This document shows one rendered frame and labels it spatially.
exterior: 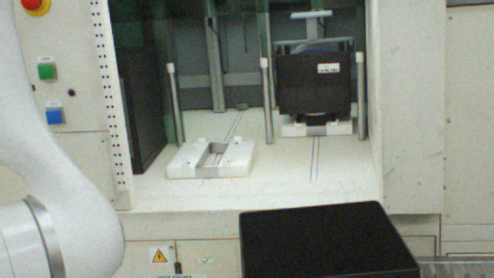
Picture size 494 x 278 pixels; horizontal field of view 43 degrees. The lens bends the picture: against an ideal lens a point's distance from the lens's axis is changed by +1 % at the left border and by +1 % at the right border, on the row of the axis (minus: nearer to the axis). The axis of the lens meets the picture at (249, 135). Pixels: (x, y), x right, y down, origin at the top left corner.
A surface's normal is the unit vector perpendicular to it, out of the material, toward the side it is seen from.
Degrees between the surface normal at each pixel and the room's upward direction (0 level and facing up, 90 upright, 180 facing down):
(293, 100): 90
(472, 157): 90
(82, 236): 70
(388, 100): 90
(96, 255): 90
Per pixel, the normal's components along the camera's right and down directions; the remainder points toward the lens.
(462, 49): -0.12, 0.30
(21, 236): 0.34, -0.50
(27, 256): 0.46, -0.20
